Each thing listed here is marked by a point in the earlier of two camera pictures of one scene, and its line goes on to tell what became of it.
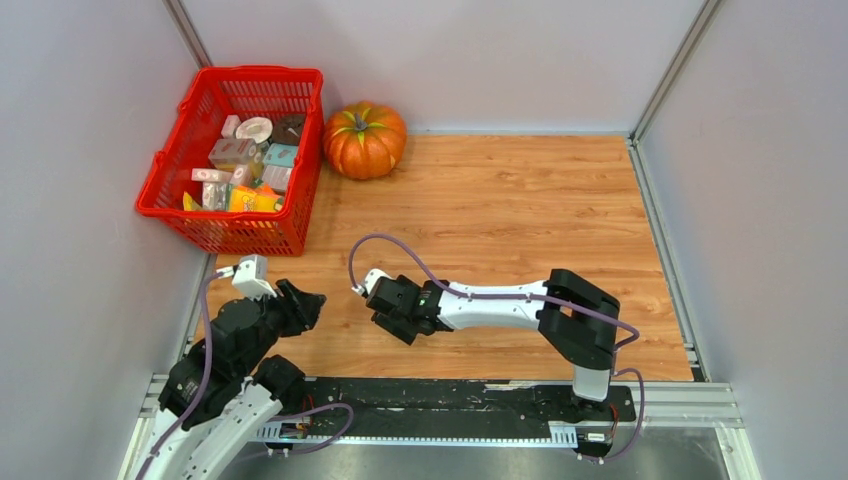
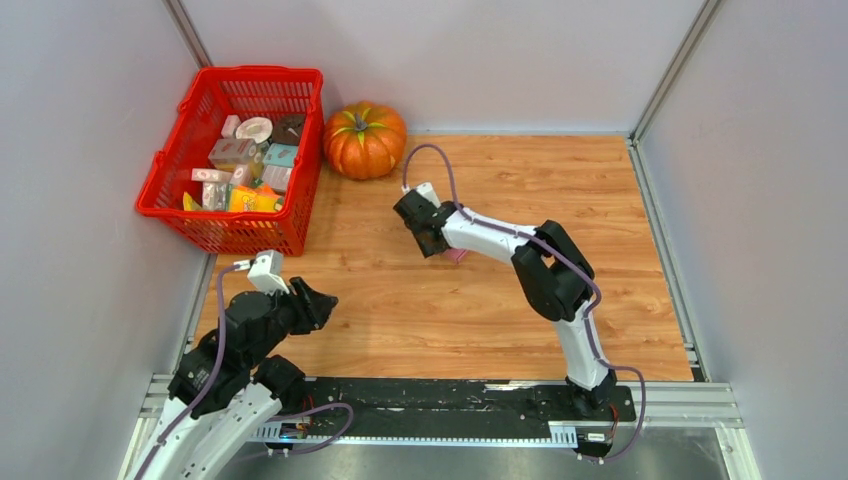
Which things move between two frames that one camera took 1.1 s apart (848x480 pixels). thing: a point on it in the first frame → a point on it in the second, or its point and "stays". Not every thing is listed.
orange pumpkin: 364,141 stays
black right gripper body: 398,326 → 428,251
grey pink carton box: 236,151 stays
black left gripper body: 277,313 stays
